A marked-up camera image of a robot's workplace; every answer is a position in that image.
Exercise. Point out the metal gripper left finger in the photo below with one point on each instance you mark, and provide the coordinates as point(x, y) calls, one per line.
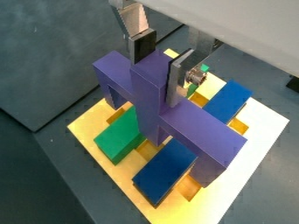
point(139, 35)

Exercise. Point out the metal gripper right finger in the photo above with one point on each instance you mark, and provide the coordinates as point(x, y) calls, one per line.
point(184, 67)

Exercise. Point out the purple three-legged block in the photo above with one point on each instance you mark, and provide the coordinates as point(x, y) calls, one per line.
point(220, 142)

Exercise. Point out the yellow slotted board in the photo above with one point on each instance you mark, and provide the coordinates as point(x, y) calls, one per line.
point(189, 204)

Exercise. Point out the green rectangular block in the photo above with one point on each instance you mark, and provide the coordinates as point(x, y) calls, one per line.
point(119, 137)

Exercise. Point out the blue rectangular block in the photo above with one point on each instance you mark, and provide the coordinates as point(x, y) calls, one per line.
point(175, 159)

